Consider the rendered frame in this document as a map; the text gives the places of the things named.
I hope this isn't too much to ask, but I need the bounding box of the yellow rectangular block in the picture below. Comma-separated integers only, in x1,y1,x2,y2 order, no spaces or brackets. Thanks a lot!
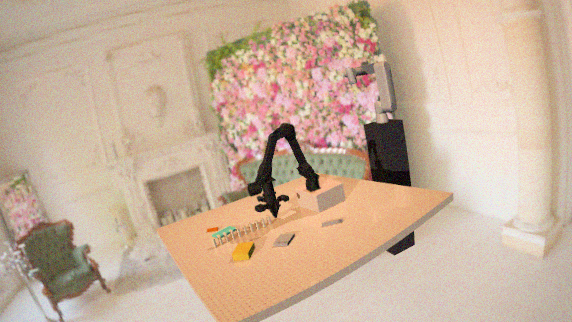
232,242,256,261

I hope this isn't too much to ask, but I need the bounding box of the mint green flat block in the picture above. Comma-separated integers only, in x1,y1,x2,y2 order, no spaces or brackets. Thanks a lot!
212,226,236,238

